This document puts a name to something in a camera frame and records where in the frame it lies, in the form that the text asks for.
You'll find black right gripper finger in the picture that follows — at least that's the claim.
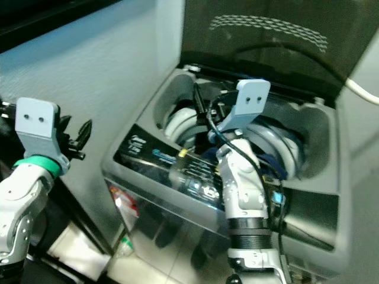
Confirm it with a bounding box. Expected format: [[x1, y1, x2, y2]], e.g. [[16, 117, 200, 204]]
[[192, 82, 207, 117]]

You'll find dark blue garment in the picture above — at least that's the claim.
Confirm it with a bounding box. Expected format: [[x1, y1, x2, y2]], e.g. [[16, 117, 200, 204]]
[[201, 145, 280, 179]]

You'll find grey top-load washing machine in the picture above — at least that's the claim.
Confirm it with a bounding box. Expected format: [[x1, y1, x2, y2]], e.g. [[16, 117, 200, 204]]
[[101, 62, 351, 284]]

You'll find dark tinted washer lid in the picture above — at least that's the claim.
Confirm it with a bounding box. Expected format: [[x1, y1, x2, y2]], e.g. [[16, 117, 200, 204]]
[[181, 0, 379, 100]]

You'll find black washer control panel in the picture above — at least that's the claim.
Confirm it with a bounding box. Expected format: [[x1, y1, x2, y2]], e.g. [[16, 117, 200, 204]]
[[113, 123, 232, 205]]

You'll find red warning sticker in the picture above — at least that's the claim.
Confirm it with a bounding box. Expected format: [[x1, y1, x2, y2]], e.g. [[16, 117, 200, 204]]
[[107, 186, 139, 216]]

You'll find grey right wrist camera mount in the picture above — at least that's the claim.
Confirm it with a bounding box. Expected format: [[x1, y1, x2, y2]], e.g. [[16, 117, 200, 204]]
[[216, 78, 272, 138]]

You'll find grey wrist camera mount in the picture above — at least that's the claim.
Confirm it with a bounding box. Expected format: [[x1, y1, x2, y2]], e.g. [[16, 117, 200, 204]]
[[15, 97, 70, 164], [216, 78, 272, 138]]

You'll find grey washer drum ring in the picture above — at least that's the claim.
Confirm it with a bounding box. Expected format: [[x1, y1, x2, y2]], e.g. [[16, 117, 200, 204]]
[[163, 105, 304, 182]]

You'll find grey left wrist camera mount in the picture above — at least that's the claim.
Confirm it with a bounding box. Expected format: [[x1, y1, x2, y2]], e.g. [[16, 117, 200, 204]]
[[15, 97, 70, 164]]

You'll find white wall cable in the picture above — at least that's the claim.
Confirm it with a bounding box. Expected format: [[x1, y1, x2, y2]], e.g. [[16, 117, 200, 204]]
[[342, 76, 379, 102]]

